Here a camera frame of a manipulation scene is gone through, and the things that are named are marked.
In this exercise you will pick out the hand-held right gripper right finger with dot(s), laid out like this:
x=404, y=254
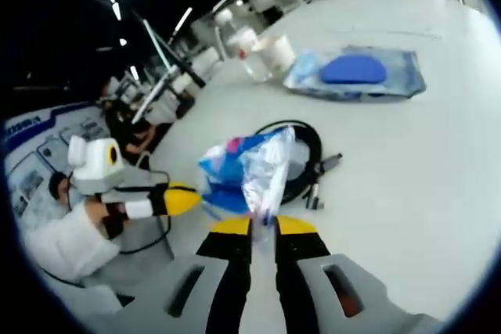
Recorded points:
x=297, y=271

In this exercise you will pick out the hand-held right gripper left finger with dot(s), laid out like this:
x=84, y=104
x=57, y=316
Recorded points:
x=231, y=271

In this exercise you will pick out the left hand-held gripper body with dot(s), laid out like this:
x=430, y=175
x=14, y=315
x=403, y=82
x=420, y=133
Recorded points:
x=98, y=166

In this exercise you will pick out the blue white plastic bag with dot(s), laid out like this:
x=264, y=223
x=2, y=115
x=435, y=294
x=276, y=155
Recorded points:
x=242, y=177

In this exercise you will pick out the clear bottle red label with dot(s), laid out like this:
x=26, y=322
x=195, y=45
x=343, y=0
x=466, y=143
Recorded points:
x=250, y=56

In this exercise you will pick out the clear bottle white cap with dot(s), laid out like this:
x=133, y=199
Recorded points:
x=225, y=33

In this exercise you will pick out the white round container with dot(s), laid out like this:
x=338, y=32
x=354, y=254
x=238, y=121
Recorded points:
x=278, y=54

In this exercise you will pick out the wet wipes pack blue lid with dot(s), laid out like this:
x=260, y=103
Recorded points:
x=352, y=72

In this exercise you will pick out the white tabletop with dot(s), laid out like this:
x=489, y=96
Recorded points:
x=391, y=146

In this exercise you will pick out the person's left hand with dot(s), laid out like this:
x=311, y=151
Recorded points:
x=105, y=220

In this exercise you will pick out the black slanted bar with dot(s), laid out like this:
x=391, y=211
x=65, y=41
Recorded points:
x=172, y=56

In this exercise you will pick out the blue white wall board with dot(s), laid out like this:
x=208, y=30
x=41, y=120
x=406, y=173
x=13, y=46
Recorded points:
x=39, y=154

